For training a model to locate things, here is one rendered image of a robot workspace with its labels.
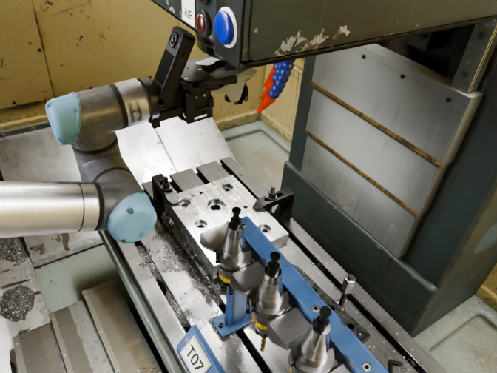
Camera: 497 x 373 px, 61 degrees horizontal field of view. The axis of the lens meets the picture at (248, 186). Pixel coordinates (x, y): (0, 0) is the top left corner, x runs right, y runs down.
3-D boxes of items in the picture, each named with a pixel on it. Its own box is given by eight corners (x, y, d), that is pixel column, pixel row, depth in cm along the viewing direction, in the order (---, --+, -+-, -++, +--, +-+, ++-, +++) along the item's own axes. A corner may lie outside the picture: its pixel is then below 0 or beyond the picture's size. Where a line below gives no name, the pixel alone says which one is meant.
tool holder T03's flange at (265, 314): (294, 309, 69) (296, 300, 67) (267, 330, 66) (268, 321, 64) (269, 284, 73) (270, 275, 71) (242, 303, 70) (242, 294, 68)
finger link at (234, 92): (255, 93, 82) (209, 100, 79) (257, 64, 78) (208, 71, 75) (261, 101, 80) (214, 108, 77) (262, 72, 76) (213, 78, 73)
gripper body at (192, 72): (197, 98, 83) (140, 115, 78) (195, 57, 78) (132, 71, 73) (217, 116, 78) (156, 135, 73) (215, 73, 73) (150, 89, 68)
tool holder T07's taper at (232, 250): (250, 257, 74) (253, 230, 70) (227, 265, 72) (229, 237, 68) (239, 240, 77) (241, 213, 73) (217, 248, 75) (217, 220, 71)
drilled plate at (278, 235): (213, 279, 105) (214, 266, 102) (165, 210, 123) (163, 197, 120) (286, 246, 116) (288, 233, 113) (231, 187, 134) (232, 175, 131)
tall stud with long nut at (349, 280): (339, 315, 104) (350, 282, 96) (331, 307, 106) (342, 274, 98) (347, 310, 105) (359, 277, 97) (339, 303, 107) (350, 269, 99)
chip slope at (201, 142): (46, 306, 132) (24, 249, 116) (7, 187, 174) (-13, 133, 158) (275, 214, 173) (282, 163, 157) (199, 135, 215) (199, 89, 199)
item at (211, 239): (208, 255, 76) (208, 252, 75) (194, 237, 79) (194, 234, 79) (240, 242, 79) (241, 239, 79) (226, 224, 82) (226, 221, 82)
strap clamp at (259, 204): (254, 235, 124) (259, 196, 114) (248, 228, 126) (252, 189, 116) (290, 220, 130) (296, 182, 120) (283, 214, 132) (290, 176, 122)
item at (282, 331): (279, 354, 62) (280, 351, 61) (259, 326, 65) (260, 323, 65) (316, 333, 65) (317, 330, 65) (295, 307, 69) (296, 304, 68)
